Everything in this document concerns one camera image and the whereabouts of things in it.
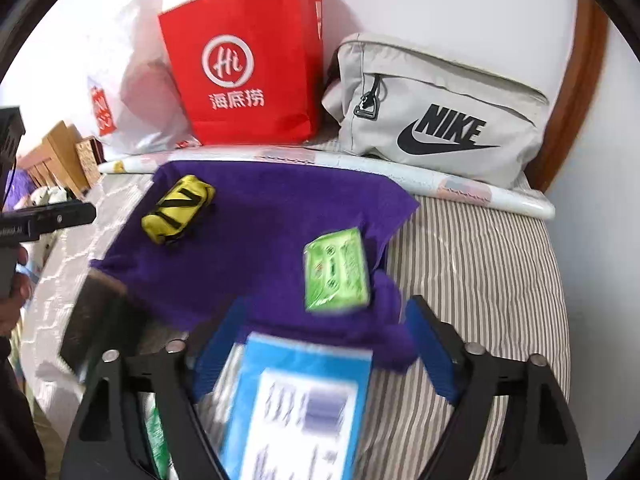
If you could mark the person's left forearm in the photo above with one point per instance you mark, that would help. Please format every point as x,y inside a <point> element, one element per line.
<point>17,410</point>

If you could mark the grey zipped bag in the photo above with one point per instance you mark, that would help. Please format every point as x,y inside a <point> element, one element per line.
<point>440,110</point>

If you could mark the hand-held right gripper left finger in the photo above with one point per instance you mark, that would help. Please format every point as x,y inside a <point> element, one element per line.
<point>220,355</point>

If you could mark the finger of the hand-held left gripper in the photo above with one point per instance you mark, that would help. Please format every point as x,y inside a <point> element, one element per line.
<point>62,217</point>

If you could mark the white plastic bag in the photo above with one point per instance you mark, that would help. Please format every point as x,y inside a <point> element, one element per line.
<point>135,85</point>

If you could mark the striped bed quilt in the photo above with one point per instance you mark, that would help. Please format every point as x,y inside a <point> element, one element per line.
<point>490,285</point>

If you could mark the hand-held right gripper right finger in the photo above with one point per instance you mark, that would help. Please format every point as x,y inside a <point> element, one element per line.
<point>430,355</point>

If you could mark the red paper bag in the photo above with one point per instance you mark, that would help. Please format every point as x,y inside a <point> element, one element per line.
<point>240,70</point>

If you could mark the green tissue pack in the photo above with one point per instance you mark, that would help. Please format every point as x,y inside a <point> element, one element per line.
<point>337,270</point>

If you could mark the dark green tin box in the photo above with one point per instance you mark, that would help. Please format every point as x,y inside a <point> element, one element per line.
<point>100,320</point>

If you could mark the brown speckled box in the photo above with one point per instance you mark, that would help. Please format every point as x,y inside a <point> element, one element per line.
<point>91,157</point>

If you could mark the green snack packet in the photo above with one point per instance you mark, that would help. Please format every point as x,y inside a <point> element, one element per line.
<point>159,435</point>

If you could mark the purple towel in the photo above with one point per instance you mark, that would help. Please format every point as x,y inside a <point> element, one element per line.
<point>260,220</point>

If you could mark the blue tissue pack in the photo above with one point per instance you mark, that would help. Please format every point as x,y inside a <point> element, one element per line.
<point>300,410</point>

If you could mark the brown wooden trim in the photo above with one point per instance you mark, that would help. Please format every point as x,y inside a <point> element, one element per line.
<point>580,85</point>

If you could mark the person's left hand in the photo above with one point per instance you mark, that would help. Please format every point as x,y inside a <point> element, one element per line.
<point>22,285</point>

